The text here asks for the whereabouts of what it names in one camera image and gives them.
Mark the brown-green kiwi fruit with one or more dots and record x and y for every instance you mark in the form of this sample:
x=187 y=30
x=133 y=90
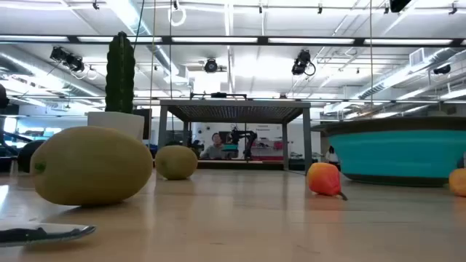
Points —
x=91 y=165
x=176 y=162

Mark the small orange-red toy fruit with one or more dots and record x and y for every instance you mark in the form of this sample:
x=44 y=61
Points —
x=458 y=182
x=323 y=179

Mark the blue collapsible colander bowl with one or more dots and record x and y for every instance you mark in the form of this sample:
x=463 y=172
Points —
x=397 y=153

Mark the dark avocado fruit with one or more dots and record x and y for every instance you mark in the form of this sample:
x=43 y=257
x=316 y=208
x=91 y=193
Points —
x=27 y=156

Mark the black background robot arm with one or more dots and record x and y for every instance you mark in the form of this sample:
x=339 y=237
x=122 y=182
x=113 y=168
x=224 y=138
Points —
x=244 y=140

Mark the grey perforated metal stand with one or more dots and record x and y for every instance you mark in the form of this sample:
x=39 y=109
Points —
x=236 y=111

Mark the person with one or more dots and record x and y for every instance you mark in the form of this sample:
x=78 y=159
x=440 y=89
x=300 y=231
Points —
x=215 y=148
x=331 y=154

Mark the black track spotlight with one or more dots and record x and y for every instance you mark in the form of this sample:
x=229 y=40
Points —
x=442 y=69
x=210 y=66
x=301 y=62
x=67 y=58

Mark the black rig crossbeam with lights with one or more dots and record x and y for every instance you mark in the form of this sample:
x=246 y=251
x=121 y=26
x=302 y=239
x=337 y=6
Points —
x=262 y=40

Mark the white hexagonal plant pot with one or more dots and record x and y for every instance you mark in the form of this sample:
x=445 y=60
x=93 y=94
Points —
x=116 y=123

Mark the tall green cactus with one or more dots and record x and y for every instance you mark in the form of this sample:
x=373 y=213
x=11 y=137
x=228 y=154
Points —
x=120 y=72

